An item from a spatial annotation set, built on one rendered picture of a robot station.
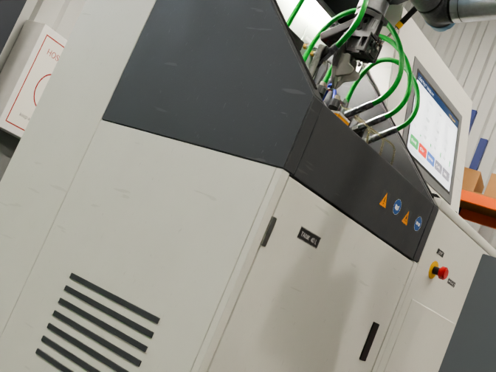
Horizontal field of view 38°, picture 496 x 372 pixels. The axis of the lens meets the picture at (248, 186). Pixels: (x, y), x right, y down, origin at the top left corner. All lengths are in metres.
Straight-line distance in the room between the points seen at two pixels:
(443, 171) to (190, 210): 1.31
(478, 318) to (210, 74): 0.76
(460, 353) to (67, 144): 1.04
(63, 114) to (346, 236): 0.79
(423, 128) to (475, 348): 1.11
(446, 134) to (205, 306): 1.46
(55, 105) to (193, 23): 0.46
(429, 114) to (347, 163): 0.97
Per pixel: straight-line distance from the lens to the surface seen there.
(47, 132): 1.93
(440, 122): 2.58
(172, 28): 1.77
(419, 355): 2.16
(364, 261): 1.73
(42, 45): 6.11
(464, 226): 2.18
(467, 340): 1.48
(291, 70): 1.48
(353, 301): 1.74
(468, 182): 7.36
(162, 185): 1.56
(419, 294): 2.04
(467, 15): 1.93
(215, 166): 1.48
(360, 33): 1.86
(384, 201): 1.73
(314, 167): 1.46
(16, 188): 1.94
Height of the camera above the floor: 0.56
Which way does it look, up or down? 7 degrees up
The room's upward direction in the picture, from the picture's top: 23 degrees clockwise
